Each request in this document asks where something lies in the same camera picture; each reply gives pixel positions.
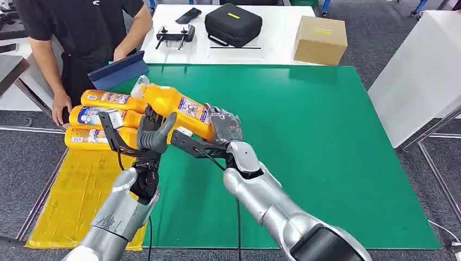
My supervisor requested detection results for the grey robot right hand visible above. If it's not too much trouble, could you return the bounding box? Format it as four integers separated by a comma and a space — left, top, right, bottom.
205, 103, 244, 147

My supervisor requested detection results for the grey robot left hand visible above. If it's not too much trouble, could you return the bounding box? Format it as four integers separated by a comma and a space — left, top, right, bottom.
136, 104, 178, 154

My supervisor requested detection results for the person's right hand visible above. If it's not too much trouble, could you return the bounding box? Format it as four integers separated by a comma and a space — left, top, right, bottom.
51, 90, 73, 126

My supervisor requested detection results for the orange drink bottle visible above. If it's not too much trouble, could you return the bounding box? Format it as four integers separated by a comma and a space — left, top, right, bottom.
64, 126, 139, 151
130, 74, 217, 142
80, 89, 148, 114
68, 105, 145, 129

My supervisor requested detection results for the blue tablet case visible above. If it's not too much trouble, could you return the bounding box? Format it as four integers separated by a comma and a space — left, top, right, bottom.
87, 50, 149, 91

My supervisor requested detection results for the person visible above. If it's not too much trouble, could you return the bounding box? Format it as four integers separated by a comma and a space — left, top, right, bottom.
13, 0, 154, 127

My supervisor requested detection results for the black remote controller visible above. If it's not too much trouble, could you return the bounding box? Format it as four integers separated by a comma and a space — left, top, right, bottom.
155, 24, 196, 51

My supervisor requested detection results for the dark grey desk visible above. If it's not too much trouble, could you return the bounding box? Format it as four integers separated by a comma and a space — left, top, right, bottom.
0, 54, 55, 113

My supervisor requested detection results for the black phone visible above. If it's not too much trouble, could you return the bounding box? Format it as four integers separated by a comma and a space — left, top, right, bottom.
175, 7, 202, 25

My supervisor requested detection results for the black equipment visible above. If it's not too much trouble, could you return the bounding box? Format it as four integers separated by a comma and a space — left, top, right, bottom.
0, 0, 28, 40

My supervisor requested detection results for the yellow plastic sheet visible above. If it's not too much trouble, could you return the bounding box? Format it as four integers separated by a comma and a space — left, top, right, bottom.
25, 147, 148, 252

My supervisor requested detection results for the black carrying case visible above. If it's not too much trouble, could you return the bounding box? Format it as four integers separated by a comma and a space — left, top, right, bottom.
204, 3, 263, 48

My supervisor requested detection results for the green table mat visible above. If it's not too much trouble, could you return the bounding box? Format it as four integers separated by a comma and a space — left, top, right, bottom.
109, 64, 441, 250

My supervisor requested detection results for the cardboard box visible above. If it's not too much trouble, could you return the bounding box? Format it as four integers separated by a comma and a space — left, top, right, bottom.
293, 15, 348, 66

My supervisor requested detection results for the blue metal rack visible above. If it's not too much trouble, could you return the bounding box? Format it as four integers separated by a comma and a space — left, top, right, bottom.
321, 0, 427, 17

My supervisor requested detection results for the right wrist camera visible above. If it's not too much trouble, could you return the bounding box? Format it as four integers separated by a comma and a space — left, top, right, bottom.
170, 126, 231, 160

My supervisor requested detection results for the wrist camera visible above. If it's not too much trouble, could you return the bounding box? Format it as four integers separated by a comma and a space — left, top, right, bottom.
98, 109, 145, 157
170, 126, 231, 160

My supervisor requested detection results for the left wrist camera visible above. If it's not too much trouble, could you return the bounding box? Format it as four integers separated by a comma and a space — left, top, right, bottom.
98, 109, 145, 157

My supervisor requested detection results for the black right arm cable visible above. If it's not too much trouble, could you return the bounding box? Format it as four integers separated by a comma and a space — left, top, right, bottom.
196, 147, 242, 261

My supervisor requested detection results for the white table with steel frame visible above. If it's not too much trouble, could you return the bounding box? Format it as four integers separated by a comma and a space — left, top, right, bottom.
367, 10, 461, 224

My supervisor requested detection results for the white floor cable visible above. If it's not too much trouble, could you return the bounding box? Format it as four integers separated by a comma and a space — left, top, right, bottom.
427, 219, 461, 257

